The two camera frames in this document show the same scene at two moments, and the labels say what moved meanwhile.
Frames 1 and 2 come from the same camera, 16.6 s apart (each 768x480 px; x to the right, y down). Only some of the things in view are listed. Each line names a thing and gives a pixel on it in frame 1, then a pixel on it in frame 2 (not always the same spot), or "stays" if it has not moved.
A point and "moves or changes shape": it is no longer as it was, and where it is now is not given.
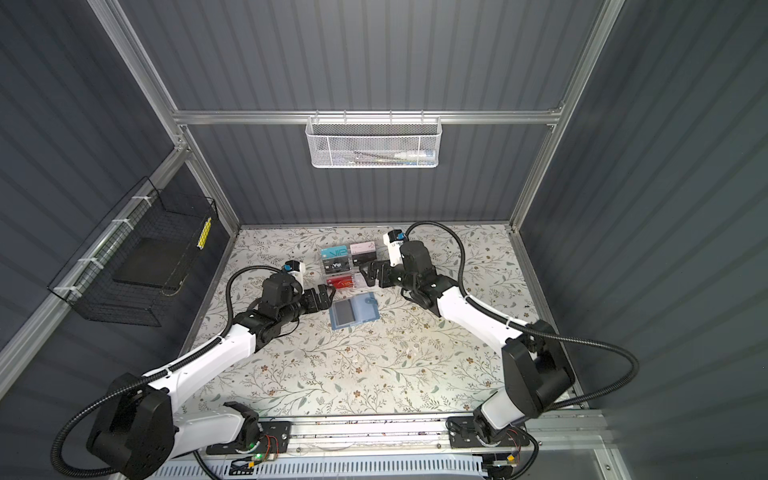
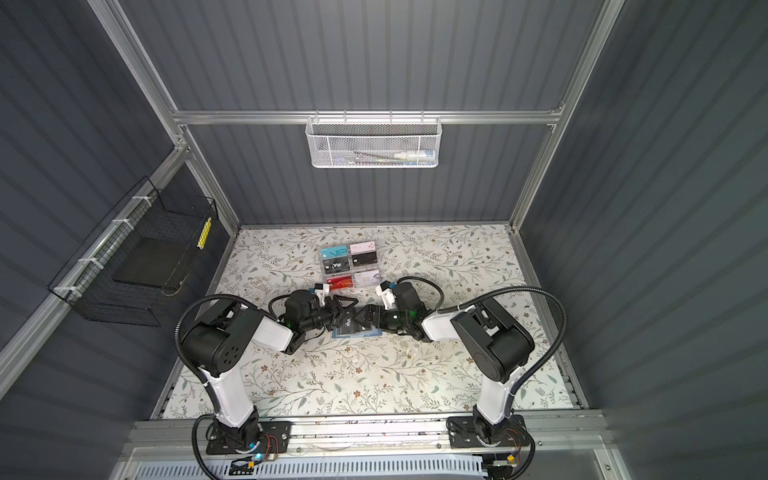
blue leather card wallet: (355, 310) moves or changes shape
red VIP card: (341, 282) stays
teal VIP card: (334, 252) stays
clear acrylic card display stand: (341, 264) stays
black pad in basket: (154, 261) stays
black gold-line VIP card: (363, 257) stays
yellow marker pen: (203, 236) stays
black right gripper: (375, 267) -> (372, 310)
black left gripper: (325, 301) -> (337, 307)
